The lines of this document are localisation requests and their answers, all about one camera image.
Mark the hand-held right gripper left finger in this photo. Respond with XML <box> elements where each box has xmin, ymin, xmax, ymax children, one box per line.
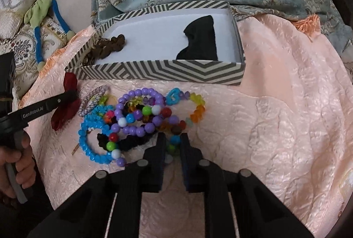
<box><xmin>28</xmin><ymin>133</ymin><xmax>167</xmax><ymax>238</ymax></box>

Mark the red velvet bow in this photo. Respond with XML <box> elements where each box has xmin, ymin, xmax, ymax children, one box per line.
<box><xmin>51</xmin><ymin>73</ymin><xmax>82</xmax><ymax>132</ymax></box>

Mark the rainbow crystal bracelet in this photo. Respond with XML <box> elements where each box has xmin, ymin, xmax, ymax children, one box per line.
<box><xmin>121</xmin><ymin>91</ymin><xmax>207</xmax><ymax>135</ymax></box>

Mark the silver beaded bracelet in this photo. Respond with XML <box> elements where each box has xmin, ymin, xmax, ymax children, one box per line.
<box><xmin>79</xmin><ymin>85</ymin><xmax>111</xmax><ymax>117</ymax></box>

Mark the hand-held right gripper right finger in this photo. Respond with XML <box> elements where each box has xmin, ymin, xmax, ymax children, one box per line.
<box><xmin>180</xmin><ymin>133</ymin><xmax>315</xmax><ymax>238</ymax></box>

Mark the green blue plush toy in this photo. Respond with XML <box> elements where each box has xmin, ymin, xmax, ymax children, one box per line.
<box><xmin>24</xmin><ymin>0</ymin><xmax>75</xmax><ymax>72</ymax></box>

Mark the peach quilted blanket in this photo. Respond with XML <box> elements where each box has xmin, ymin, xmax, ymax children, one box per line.
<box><xmin>19</xmin><ymin>13</ymin><xmax>351</xmax><ymax>238</ymax></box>

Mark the turquoise frilly hair tie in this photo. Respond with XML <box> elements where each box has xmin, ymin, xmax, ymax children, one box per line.
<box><xmin>88</xmin><ymin>105</ymin><xmax>111</xmax><ymax>119</ymax></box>

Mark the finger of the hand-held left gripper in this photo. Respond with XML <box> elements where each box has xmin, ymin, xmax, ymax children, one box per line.
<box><xmin>50</xmin><ymin>90</ymin><xmax>79</xmax><ymax>111</ymax></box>

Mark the person's left hand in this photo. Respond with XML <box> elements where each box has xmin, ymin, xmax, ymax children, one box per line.
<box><xmin>0</xmin><ymin>132</ymin><xmax>37</xmax><ymax>201</ymax></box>

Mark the ornate embroidered cushion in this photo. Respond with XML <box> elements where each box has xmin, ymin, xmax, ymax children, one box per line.
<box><xmin>0</xmin><ymin>0</ymin><xmax>71</xmax><ymax>95</ymax></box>

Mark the brown scrunchie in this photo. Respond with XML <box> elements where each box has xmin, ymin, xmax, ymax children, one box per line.
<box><xmin>83</xmin><ymin>35</ymin><xmax>126</xmax><ymax>65</ymax></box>

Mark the grey white striped box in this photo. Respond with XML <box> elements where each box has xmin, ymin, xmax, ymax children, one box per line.
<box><xmin>65</xmin><ymin>1</ymin><xmax>246</xmax><ymax>86</ymax></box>

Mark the black scrunchie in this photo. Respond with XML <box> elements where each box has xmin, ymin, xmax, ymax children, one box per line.
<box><xmin>96</xmin><ymin>132</ymin><xmax>158</xmax><ymax>152</ymax></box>

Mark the black cloth pouch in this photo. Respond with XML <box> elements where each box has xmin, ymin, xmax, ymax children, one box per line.
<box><xmin>176</xmin><ymin>15</ymin><xmax>219</xmax><ymax>61</ymax></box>

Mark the blue bead bracelet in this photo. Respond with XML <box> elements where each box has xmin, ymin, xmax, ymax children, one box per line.
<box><xmin>79</xmin><ymin>110</ymin><xmax>122</xmax><ymax>164</ymax></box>

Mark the turquoise heart-shaped hair tie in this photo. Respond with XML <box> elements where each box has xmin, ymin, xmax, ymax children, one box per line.
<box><xmin>165</xmin><ymin>88</ymin><xmax>184</xmax><ymax>106</ymax></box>

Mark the purple bead bracelet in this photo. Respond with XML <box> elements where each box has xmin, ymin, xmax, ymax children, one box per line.
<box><xmin>110</xmin><ymin>88</ymin><xmax>166</xmax><ymax>137</ymax></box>

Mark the multicoloured round bead bracelet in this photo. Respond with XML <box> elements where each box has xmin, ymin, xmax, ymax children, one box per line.
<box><xmin>106</xmin><ymin>104</ymin><xmax>188</xmax><ymax>168</ymax></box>

